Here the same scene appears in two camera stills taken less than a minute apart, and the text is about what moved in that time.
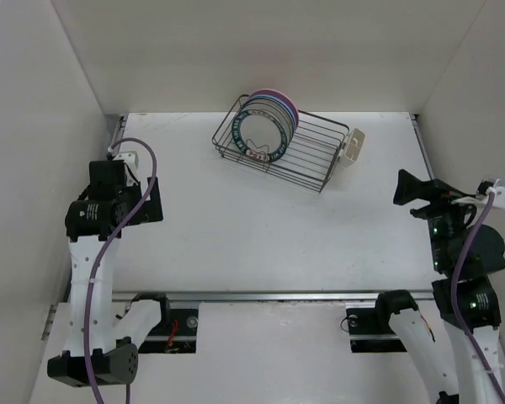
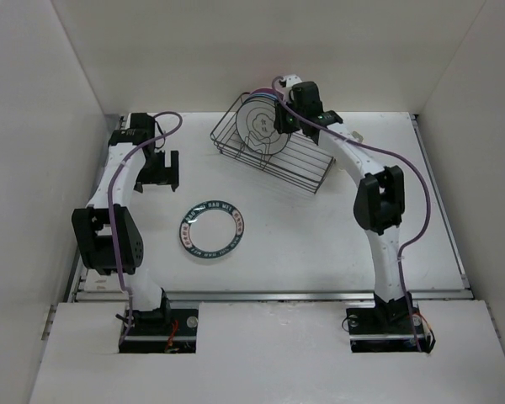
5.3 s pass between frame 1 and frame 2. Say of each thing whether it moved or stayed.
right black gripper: moved
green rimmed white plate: moved
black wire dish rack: stayed
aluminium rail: stayed
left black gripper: moved
